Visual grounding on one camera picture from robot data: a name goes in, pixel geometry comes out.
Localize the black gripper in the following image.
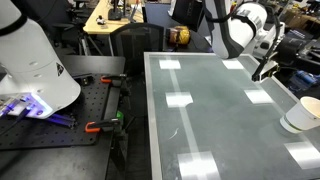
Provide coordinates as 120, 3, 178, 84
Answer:
277, 37, 320, 75

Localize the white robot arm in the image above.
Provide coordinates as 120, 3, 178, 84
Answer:
202, 0, 320, 81

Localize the white paper cup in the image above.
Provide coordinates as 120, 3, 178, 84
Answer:
280, 96, 320, 134

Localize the yellow black helmet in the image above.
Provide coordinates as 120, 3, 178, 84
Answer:
166, 26, 191, 45

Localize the black office chair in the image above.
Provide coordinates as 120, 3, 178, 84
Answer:
110, 23, 164, 76

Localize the wooden desk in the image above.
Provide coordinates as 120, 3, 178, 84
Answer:
82, 0, 145, 36

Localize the orange black clamp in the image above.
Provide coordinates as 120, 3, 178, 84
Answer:
100, 74, 127, 84
85, 118, 120, 133

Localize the black perforated mounting board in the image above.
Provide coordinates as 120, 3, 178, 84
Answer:
0, 74, 121, 151

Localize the black cart table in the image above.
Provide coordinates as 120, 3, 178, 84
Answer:
0, 56, 125, 180

